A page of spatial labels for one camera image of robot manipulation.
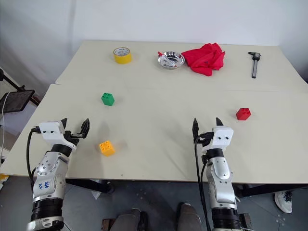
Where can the red toy brick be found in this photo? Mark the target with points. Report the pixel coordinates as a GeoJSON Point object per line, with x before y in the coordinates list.
{"type": "Point", "coordinates": [243, 114]}

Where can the black table leg bar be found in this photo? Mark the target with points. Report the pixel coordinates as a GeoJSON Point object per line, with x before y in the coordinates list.
{"type": "Point", "coordinates": [269, 189]}
{"type": "Point", "coordinates": [89, 184]}

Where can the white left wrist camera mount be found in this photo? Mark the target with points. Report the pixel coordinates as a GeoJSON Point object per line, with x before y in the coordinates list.
{"type": "Point", "coordinates": [51, 133]}

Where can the black tablet on stand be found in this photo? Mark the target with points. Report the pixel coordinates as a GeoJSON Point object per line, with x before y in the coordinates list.
{"type": "Point", "coordinates": [16, 100]}

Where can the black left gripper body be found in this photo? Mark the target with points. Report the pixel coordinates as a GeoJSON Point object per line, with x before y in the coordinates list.
{"type": "Point", "coordinates": [73, 136]}

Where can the black digital caliper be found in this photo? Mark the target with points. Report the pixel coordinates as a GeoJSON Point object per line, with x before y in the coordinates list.
{"type": "Point", "coordinates": [255, 64]}

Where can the yellow toy brick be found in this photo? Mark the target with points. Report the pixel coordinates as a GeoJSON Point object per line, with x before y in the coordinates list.
{"type": "Point", "coordinates": [107, 148]}

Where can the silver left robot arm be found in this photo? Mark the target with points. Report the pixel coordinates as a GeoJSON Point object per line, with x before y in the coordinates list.
{"type": "Point", "coordinates": [48, 173]}

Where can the green toy brick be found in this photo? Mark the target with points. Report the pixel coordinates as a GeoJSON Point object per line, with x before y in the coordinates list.
{"type": "Point", "coordinates": [108, 98]}

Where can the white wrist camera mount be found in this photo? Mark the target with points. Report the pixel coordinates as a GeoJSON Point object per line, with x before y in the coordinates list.
{"type": "Point", "coordinates": [222, 137]}
{"type": "Point", "coordinates": [51, 133]}

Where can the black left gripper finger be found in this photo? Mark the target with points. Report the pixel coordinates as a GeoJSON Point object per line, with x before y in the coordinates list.
{"type": "Point", "coordinates": [64, 122]}
{"type": "Point", "coordinates": [85, 127]}

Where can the silver metal bowl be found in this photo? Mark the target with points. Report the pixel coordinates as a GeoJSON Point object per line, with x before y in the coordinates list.
{"type": "Point", "coordinates": [171, 60]}

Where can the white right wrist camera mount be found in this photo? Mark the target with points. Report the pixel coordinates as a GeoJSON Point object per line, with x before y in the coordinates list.
{"type": "Point", "coordinates": [222, 137]}

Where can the red cloth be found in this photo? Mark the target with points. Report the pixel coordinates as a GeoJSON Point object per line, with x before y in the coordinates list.
{"type": "Point", "coordinates": [204, 60]}

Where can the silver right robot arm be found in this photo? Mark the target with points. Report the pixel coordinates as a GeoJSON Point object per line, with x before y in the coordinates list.
{"type": "Point", "coordinates": [221, 183]}

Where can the dark rounded robot foot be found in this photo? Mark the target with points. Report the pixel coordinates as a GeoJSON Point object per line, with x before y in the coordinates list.
{"type": "Point", "coordinates": [131, 220]}
{"type": "Point", "coordinates": [188, 217]}

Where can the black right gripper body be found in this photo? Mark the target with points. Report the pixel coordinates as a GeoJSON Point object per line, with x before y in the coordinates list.
{"type": "Point", "coordinates": [204, 139]}

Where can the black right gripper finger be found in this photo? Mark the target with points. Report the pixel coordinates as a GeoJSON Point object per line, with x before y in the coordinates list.
{"type": "Point", "coordinates": [219, 122]}
{"type": "Point", "coordinates": [195, 128]}

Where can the white sneaker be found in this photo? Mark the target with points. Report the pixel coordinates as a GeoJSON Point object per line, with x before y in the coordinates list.
{"type": "Point", "coordinates": [284, 197]}

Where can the yellow tape roll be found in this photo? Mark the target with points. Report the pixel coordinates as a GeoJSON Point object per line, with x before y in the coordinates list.
{"type": "Point", "coordinates": [122, 55]}

